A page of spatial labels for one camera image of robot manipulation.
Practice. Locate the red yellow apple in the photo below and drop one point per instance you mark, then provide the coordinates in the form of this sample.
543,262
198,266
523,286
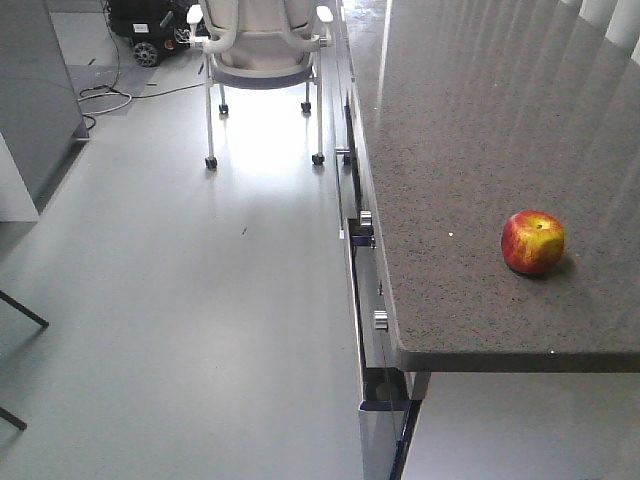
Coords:
532,242

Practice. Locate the black wheeled robot base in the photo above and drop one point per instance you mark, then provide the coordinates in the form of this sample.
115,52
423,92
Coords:
154,29

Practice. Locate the dark counter cabinet with knobs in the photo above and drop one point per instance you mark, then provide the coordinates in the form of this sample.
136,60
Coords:
465,113

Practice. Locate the grey mesh office chair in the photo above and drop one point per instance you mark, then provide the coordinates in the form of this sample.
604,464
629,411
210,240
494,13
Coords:
261,45

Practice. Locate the grey partition panel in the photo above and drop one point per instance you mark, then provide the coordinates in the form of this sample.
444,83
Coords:
41,122

